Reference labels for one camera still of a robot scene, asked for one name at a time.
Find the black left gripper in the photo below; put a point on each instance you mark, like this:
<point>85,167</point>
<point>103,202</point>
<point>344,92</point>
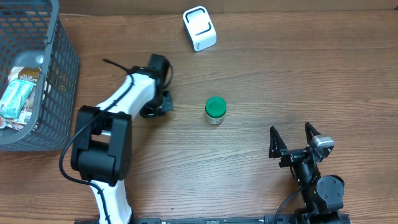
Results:
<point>147,112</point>

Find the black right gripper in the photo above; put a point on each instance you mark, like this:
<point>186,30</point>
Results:
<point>278,149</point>

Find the green lid white jar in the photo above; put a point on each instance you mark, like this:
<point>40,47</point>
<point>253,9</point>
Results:
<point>215,110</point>

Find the brown white snack bag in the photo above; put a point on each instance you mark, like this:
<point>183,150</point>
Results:
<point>31,75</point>

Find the teal wipes packet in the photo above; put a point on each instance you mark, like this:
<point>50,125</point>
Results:
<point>14,97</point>

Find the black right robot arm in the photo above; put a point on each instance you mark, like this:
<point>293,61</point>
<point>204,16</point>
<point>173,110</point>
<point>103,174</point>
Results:
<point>322,196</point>

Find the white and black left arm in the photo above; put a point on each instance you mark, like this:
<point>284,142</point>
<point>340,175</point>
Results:
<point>102,142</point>

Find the white barcode scanner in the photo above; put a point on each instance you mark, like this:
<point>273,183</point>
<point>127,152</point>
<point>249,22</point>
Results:
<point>199,27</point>

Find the dark grey plastic basket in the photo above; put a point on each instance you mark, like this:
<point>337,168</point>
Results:
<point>32,35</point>

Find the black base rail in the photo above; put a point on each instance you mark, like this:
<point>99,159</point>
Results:
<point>211,221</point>

